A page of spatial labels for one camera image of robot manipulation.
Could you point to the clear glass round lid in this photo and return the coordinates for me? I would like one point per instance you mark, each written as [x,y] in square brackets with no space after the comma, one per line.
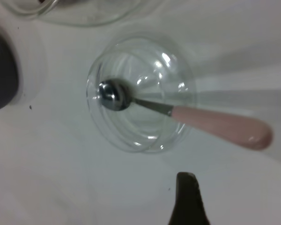
[135,133]

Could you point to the dark grey ceramic mug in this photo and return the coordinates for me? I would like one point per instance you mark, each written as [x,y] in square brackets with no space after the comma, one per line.
[2,75]

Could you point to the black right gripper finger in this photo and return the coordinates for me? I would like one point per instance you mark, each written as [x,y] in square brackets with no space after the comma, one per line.
[188,204]

